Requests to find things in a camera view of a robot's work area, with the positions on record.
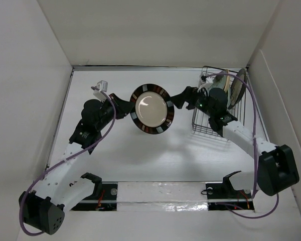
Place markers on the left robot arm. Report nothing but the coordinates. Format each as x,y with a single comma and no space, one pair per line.
58,189

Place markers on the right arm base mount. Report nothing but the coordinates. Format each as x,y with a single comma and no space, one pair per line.
221,198

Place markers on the grey rim cream plate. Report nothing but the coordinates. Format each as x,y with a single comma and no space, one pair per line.
237,88

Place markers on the teal round flower plate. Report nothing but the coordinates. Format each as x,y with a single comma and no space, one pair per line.
218,81

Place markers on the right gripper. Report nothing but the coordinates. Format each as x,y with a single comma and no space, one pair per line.
188,95

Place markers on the striped rim round plate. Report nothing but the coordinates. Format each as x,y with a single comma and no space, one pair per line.
153,111

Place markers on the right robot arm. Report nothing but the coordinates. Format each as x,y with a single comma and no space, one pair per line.
274,166

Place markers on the tan round bird plate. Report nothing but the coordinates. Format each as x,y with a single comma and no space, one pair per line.
226,77

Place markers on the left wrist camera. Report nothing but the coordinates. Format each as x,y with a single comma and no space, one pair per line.
100,89

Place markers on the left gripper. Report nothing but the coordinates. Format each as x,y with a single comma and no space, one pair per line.
123,107

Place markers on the foil tape strip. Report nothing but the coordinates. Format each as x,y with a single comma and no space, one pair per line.
161,197

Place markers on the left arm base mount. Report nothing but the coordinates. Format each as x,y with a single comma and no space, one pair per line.
105,201

